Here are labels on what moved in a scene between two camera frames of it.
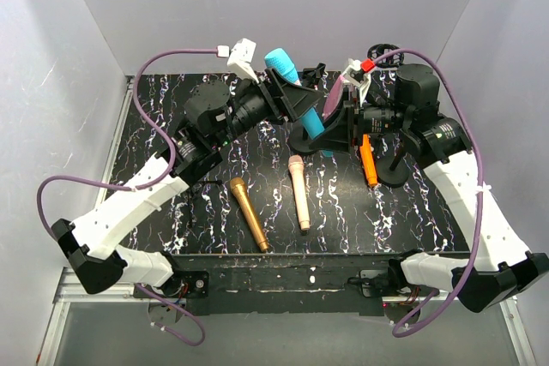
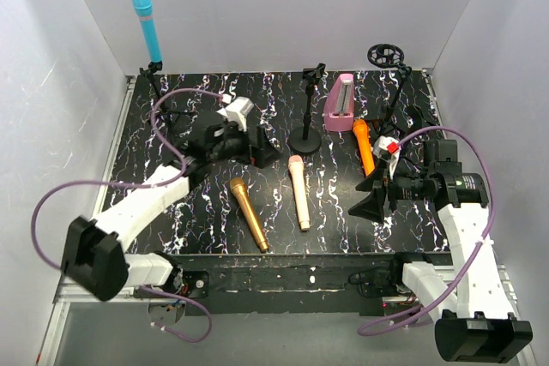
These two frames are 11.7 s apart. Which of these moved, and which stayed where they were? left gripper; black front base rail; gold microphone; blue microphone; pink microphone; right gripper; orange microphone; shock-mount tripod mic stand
Moved: left gripper; blue microphone; right gripper
Stayed: shock-mount tripod mic stand; gold microphone; pink microphone; black front base rail; orange microphone
